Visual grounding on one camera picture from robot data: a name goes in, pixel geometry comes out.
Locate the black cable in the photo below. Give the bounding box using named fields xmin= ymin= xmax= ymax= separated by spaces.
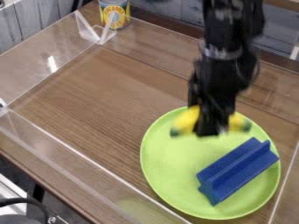
xmin=0 ymin=197 xmax=50 ymax=224

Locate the green round plate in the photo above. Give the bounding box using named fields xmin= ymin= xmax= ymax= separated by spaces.
xmin=140 ymin=108 xmax=281 ymax=221

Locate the yellow toy banana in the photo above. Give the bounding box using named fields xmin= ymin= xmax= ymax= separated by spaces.
xmin=169 ymin=106 xmax=252 ymax=137

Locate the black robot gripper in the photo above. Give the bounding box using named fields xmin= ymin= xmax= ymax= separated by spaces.
xmin=188 ymin=44 xmax=260 ymax=137

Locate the blue plastic block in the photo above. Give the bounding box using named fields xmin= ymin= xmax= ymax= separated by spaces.
xmin=196 ymin=137 xmax=278 ymax=207

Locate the yellow labelled tin can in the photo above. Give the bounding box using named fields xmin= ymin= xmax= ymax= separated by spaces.
xmin=97 ymin=0 xmax=130 ymax=30

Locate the clear acrylic barrier wall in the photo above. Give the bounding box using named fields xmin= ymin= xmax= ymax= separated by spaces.
xmin=0 ymin=10 xmax=299 ymax=224

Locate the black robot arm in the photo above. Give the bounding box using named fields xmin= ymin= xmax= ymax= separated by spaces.
xmin=188 ymin=0 xmax=265 ymax=137

